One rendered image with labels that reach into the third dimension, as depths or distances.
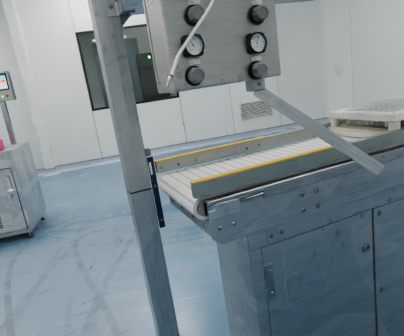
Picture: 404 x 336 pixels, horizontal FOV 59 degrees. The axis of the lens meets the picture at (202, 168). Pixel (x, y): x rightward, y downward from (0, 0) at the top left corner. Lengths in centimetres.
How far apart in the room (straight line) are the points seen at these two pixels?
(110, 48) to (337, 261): 79
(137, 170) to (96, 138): 497
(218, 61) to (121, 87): 34
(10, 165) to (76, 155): 286
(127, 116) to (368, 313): 87
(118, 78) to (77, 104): 497
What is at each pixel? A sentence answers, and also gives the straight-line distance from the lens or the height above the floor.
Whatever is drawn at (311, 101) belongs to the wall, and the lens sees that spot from 667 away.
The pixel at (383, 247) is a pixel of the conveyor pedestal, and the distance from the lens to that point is 114.
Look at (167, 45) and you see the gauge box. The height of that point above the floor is 114.
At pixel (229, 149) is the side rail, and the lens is 101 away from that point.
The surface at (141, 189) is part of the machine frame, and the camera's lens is 96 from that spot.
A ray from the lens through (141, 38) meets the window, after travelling 591.
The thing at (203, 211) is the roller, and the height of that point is 82.
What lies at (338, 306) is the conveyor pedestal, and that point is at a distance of 110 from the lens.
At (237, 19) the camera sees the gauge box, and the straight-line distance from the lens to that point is 69.
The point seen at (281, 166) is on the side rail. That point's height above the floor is 87.
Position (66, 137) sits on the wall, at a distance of 596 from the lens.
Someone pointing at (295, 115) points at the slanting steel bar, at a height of 98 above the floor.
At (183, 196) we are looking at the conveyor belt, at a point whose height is 84.
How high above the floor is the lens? 107
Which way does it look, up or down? 14 degrees down
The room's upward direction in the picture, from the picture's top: 9 degrees counter-clockwise
